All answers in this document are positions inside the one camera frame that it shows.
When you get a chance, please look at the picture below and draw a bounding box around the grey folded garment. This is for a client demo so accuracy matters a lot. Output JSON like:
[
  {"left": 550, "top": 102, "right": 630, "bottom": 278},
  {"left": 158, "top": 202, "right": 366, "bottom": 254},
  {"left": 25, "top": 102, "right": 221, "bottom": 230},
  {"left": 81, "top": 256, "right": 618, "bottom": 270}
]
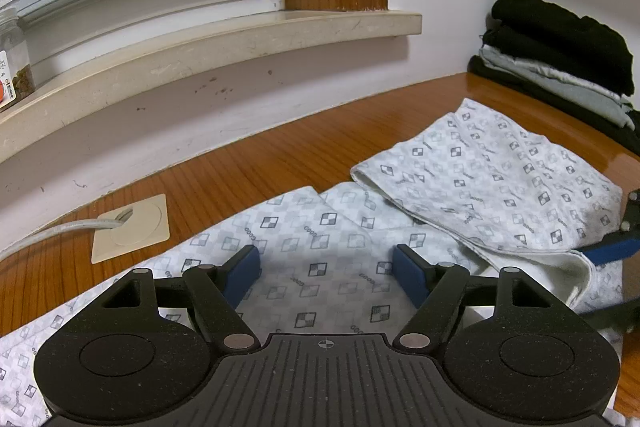
[{"left": 479, "top": 44, "right": 637, "bottom": 131}]

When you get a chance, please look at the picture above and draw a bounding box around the white checker-print garment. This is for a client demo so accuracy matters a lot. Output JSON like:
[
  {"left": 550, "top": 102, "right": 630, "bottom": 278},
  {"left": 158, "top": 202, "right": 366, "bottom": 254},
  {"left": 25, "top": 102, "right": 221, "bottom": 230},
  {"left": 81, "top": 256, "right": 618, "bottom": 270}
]
[{"left": 0, "top": 98, "right": 626, "bottom": 427}]

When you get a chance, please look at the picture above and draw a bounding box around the beige windowsill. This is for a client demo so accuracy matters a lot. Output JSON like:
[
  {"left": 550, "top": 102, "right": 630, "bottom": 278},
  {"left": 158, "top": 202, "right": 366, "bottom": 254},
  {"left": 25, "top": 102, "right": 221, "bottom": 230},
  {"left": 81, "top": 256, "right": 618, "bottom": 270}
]
[{"left": 0, "top": 9, "right": 423, "bottom": 165}]

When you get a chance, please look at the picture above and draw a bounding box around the beige cable grommet plate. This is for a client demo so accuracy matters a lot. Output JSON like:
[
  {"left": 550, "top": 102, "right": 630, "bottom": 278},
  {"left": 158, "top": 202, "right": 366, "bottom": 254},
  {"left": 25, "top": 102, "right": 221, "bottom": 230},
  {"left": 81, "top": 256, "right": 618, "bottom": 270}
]
[{"left": 91, "top": 194, "right": 171, "bottom": 264}]

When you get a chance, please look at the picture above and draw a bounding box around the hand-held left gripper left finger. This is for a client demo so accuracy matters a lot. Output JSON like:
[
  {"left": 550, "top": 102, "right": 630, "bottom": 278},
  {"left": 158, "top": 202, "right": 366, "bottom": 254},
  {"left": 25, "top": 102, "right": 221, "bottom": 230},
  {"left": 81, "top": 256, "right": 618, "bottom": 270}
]
[{"left": 101, "top": 245, "right": 262, "bottom": 353}]

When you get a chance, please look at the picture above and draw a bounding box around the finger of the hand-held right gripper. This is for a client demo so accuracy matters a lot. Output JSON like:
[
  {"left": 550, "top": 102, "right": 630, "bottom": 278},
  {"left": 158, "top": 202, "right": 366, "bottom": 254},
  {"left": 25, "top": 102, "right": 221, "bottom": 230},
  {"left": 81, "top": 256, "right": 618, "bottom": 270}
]
[
  {"left": 581, "top": 188, "right": 640, "bottom": 266},
  {"left": 575, "top": 301, "right": 640, "bottom": 336}
]

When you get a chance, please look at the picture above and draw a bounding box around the clear jar with orange label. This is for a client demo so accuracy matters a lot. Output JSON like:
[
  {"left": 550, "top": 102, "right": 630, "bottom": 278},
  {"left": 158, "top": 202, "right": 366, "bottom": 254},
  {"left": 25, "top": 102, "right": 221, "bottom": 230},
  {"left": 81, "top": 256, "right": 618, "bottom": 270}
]
[{"left": 0, "top": 7, "right": 37, "bottom": 112}]

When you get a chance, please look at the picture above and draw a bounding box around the grey cable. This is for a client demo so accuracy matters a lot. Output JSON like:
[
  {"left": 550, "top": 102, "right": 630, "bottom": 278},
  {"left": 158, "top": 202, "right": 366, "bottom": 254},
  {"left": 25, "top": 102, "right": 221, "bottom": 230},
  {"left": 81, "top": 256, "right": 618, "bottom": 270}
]
[{"left": 0, "top": 217, "right": 135, "bottom": 260}]

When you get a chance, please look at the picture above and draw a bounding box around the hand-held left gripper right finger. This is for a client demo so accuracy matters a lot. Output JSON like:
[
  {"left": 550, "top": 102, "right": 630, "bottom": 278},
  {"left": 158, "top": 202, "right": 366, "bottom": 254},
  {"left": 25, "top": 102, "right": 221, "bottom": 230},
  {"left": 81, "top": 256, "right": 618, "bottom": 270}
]
[{"left": 393, "top": 244, "right": 551, "bottom": 352}]

